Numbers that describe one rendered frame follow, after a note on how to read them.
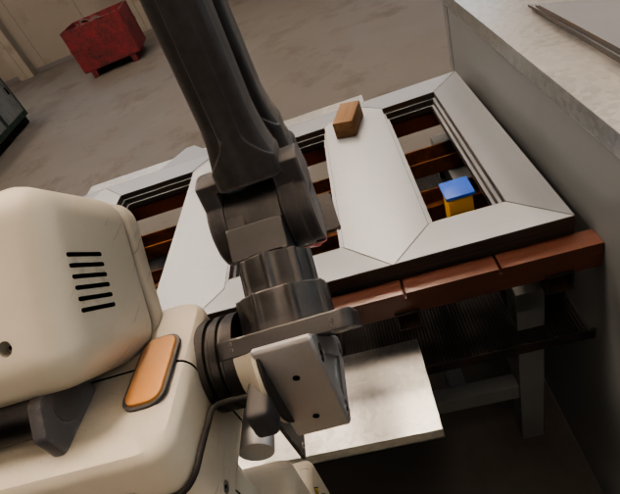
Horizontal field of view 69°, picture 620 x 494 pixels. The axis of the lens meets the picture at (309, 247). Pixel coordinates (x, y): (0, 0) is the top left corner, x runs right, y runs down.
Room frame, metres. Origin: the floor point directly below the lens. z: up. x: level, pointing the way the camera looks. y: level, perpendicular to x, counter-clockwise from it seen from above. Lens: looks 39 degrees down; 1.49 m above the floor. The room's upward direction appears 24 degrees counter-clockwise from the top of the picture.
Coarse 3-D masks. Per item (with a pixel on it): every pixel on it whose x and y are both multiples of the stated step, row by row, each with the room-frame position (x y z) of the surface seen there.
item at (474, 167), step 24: (432, 96) 1.20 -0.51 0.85; (312, 144) 1.27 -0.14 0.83; (456, 144) 0.95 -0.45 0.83; (408, 168) 0.95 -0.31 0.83; (480, 168) 0.80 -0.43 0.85; (144, 192) 1.41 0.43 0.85; (168, 192) 1.38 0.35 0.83; (504, 240) 0.58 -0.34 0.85; (528, 240) 0.57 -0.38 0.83; (408, 264) 0.61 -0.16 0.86; (432, 264) 0.61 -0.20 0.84; (456, 264) 0.60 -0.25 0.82; (336, 288) 0.65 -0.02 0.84; (360, 288) 0.64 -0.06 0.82
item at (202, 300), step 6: (222, 288) 0.76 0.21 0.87; (204, 294) 0.77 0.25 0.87; (210, 294) 0.76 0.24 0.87; (216, 294) 0.75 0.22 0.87; (180, 300) 0.79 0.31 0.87; (186, 300) 0.78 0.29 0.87; (192, 300) 0.77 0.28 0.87; (198, 300) 0.76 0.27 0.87; (204, 300) 0.75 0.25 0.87; (210, 300) 0.75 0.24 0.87; (162, 306) 0.79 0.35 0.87; (168, 306) 0.78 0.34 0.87; (174, 306) 0.78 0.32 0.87; (204, 306) 0.74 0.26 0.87
